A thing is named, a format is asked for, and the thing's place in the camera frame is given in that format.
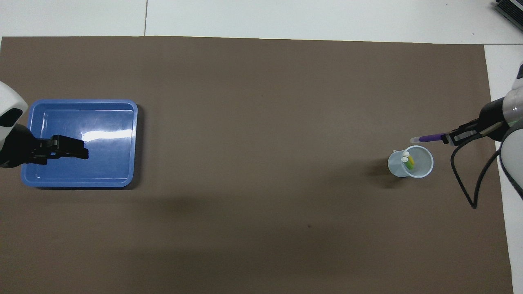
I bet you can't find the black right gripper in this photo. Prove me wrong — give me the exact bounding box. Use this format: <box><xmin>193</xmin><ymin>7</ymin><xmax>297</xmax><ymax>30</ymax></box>
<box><xmin>440</xmin><ymin>97</ymin><xmax>507</xmax><ymax>147</ymax></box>

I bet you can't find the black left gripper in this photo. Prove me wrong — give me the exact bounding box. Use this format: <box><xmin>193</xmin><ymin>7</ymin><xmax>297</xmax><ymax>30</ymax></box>
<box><xmin>0</xmin><ymin>124</ymin><xmax>89</xmax><ymax>169</ymax></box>

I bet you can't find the purple marker pen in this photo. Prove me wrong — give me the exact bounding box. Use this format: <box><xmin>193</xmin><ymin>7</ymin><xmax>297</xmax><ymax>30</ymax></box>
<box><xmin>410</xmin><ymin>134</ymin><xmax>444</xmax><ymax>144</ymax></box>

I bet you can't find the blue plastic tray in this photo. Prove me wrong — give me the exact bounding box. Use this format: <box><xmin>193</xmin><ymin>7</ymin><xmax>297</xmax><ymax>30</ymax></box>
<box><xmin>21</xmin><ymin>99</ymin><xmax>139</xmax><ymax>188</ymax></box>

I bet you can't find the light blue pen cup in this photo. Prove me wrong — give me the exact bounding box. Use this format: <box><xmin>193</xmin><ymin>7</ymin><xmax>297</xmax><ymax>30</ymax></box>
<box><xmin>387</xmin><ymin>145</ymin><xmax>434</xmax><ymax>179</ymax></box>

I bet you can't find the dark ribbed device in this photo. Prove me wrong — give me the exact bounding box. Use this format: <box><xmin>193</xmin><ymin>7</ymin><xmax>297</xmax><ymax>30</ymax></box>
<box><xmin>494</xmin><ymin>0</ymin><xmax>523</xmax><ymax>22</ymax></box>

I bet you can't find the brown table mat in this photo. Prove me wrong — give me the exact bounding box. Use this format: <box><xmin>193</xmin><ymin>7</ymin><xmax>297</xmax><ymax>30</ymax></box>
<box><xmin>0</xmin><ymin>36</ymin><xmax>514</xmax><ymax>294</ymax></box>

